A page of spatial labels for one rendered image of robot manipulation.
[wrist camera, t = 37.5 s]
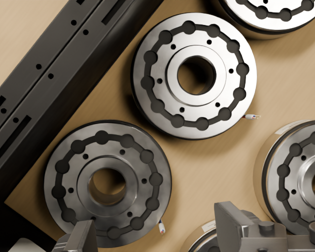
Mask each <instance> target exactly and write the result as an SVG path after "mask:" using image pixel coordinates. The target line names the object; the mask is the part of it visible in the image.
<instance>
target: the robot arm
mask: <svg viewBox="0 0 315 252"><path fill-rule="evenodd" d="M214 216H215V225H216V234H217V241H218V246H219V249H220V251H221V252H315V222H312V223H311V224H310V225H309V235H288V234H287V232H286V227H285V226H284V225H283V224H280V223H277V222H272V221H262V220H260V219H259V218H258V217H257V216H256V215H254V214H253V213H252V212H250V211H247V210H244V209H242V210H239V209H238V208H237V207H236V206H235V205H234V204H233V203H232V202H231V201H223V202H216V203H214ZM51 252H98V245H97V237H96V229H95V223H94V220H93V219H92V220H84V221H78V222H77V223H76V225H75V227H74V229H73V231H72V233H69V234H65V235H64V236H62V237H61V238H59V239H58V241H57V243H56V245H55V246H54V248H53V250H52V251H51Z"/></svg>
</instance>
